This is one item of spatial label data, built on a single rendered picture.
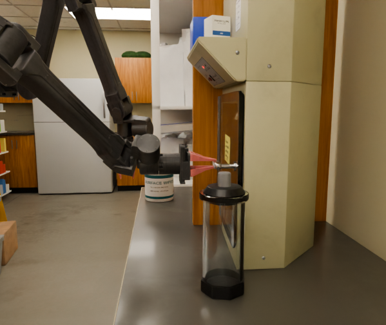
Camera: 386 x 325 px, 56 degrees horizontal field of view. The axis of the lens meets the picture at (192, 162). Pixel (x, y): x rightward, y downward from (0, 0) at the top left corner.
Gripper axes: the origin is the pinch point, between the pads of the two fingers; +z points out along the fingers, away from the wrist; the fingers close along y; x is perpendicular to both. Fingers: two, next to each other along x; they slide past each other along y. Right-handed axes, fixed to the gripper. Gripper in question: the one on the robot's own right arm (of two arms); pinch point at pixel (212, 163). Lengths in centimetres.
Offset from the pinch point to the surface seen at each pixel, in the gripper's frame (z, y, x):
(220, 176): -1.6, 0.3, -20.9
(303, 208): 24.7, -12.4, -3.2
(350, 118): 49, 11, 19
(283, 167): 16.0, 0.2, -10.7
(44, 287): -102, -120, 171
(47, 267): -110, -120, 206
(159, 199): -14, -25, 58
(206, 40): -3.5, 30.0, -10.8
